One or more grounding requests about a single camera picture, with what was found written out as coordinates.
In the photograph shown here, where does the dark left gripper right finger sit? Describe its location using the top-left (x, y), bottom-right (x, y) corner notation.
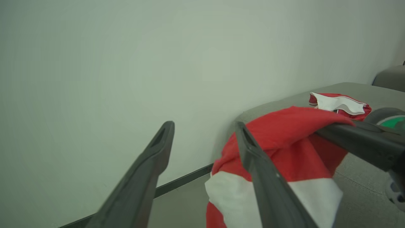
top-left (234, 122), bottom-right (319, 228)

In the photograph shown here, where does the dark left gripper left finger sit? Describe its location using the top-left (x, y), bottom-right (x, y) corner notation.
top-left (85, 121), bottom-right (175, 228)

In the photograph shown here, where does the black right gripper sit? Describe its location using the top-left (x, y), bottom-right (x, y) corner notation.
top-left (316, 107), bottom-right (405, 173)

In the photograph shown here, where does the red white striped garment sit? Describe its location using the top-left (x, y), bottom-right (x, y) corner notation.
top-left (205, 92), bottom-right (372, 228)

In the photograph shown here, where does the black baseboard strip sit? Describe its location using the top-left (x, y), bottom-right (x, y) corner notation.
top-left (59, 163), bottom-right (214, 228)

